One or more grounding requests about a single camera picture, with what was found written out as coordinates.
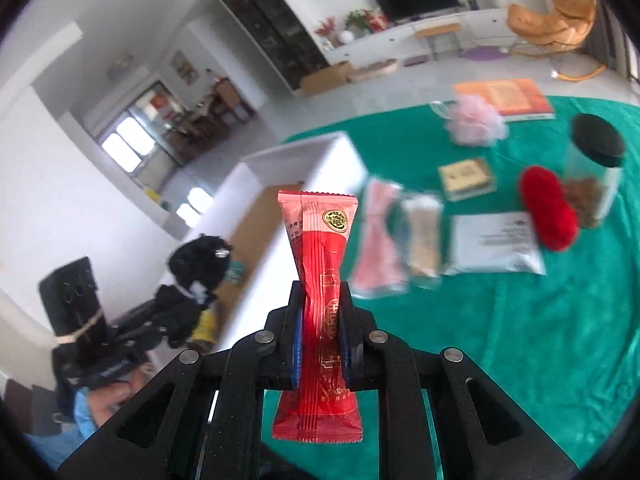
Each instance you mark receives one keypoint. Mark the wooden dining furniture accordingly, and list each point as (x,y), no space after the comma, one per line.
(210,115)

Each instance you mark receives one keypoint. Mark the green plant red flowers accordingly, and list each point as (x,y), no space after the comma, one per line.
(362,21)

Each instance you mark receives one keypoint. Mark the cardboard box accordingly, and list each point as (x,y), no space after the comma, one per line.
(325,79)

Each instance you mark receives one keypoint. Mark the red snack packet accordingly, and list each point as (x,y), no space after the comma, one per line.
(322,260)

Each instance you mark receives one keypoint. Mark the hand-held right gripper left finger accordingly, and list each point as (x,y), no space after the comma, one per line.
(296,345)

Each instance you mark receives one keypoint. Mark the person's left forearm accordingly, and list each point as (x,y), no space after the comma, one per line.
(87,415)

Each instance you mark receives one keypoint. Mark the teal small packet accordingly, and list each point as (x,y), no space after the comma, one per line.
(235,270)

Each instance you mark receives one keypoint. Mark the beige clear packet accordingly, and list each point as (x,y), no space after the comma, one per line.
(422,240)

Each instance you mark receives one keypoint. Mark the framed wall picture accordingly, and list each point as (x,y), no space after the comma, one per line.
(184,67)

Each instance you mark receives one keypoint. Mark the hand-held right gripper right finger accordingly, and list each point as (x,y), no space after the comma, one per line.
(347,345)

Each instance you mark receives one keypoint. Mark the dark display cabinet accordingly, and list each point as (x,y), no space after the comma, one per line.
(265,15)

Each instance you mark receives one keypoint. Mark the white storage box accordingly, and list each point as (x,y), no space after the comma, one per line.
(330,160)

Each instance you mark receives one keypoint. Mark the white television cabinet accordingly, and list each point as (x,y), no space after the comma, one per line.
(380,40)

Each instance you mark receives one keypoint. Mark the clear jar black lid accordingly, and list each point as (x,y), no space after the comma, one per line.
(595,135)

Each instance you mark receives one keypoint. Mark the orange book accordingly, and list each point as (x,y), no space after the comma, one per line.
(510,95)

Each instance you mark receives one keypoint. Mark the wooden stool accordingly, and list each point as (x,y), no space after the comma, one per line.
(437,29)

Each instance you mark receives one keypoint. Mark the pink bath pouf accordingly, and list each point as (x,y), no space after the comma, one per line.
(475,120)

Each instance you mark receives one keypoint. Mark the red flower bouquet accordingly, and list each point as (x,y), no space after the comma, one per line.
(326,27)

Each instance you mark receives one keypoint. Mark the pink clear packet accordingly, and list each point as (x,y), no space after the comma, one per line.
(380,240)

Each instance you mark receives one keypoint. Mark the small yellow box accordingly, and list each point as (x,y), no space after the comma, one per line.
(465,175)

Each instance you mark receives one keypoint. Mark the orange lounge chair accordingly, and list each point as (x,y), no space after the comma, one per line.
(560,15)

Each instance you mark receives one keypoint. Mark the green patterned tablecloth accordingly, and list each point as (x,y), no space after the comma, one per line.
(500,335)

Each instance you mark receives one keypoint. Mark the purple round mat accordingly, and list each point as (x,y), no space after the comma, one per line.
(482,53)

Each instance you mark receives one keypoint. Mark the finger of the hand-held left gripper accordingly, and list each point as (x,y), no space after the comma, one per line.
(180,300)
(145,332)

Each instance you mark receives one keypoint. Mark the white flat packet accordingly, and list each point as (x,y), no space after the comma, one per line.
(490,245)

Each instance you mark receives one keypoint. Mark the yellow soft item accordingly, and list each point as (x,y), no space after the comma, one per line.
(206,327)

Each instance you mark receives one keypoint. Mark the white round vase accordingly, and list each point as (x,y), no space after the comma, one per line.
(345,37)

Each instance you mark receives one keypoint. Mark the red fuzzy pouch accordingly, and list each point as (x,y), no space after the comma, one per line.
(547,210)

